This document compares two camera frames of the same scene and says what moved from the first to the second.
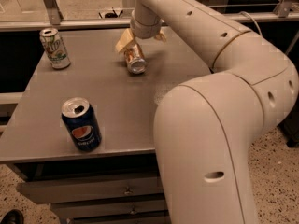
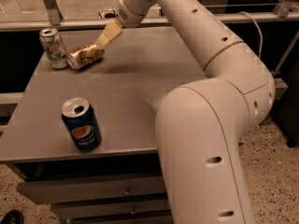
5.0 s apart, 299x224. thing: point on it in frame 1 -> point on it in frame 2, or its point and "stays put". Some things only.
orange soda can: (135, 60) -> (81, 56)
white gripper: (146, 30) -> (127, 14)
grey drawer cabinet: (117, 182) stays put
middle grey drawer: (109, 207) stays put
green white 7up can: (58, 54) stays put
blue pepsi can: (82, 122) stays put
